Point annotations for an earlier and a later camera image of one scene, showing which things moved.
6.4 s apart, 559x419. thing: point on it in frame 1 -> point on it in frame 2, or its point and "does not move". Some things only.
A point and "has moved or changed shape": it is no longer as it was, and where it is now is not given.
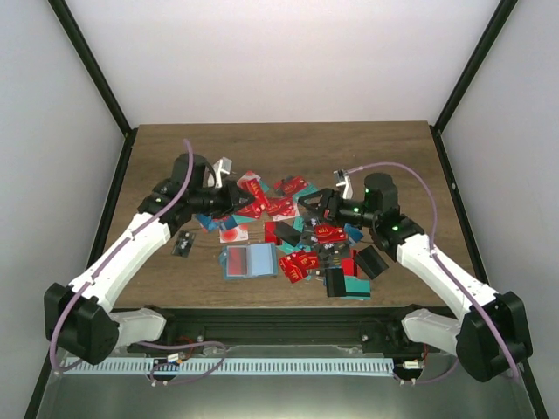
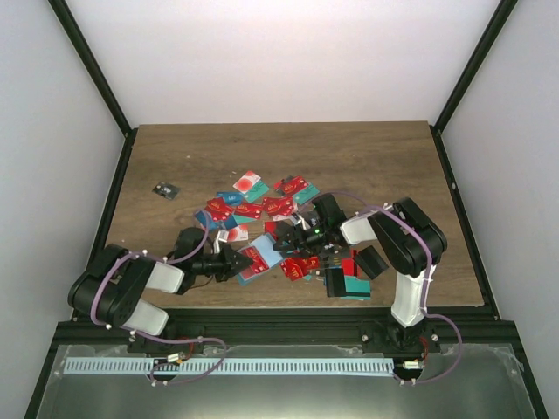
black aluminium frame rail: (372, 326) does not move
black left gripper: (231, 199) -> (231, 257)
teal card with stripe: (357, 289) does not move
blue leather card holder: (250, 261) has moved or changed shape
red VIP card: (292, 184) does not move
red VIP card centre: (295, 266) does not move
